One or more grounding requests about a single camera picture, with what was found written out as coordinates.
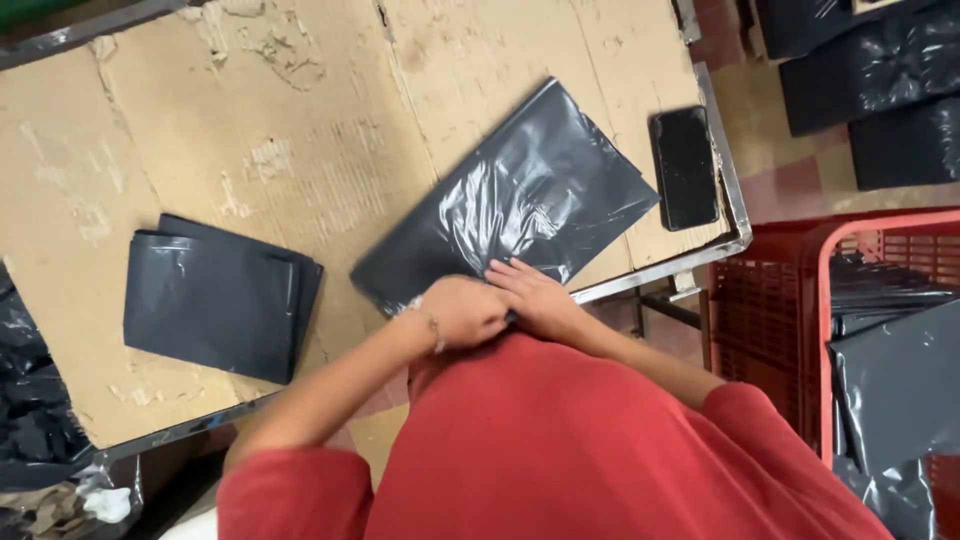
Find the person's right hand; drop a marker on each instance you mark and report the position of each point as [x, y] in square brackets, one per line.
[536, 296]

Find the person's left hand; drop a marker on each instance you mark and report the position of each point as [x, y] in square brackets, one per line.
[461, 311]

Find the person's right fingers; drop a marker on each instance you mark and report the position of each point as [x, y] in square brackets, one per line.
[508, 271]

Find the large grey plastic mailer bag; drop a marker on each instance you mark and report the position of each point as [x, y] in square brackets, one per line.
[517, 187]

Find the person's red shirt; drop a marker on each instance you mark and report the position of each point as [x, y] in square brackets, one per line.
[555, 457]

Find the black smartphone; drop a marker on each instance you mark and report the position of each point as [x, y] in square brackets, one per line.
[684, 167]

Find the metal framed table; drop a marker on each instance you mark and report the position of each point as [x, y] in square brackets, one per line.
[720, 187]

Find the brown cardboard sheet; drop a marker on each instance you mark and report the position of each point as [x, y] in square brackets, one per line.
[300, 165]

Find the red plastic crate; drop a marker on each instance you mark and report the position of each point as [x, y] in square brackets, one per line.
[780, 315]

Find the stack of folded grey bags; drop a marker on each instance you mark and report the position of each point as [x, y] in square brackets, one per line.
[217, 300]

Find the grey bags in crate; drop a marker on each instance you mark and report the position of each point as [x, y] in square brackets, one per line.
[896, 375]

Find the black bags pile on floor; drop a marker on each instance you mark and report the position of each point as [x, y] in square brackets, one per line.
[877, 82]

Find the crumpled white paper scrap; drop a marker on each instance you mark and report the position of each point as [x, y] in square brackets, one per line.
[107, 504]

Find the black plastic bag heap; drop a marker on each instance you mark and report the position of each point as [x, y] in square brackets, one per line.
[34, 397]

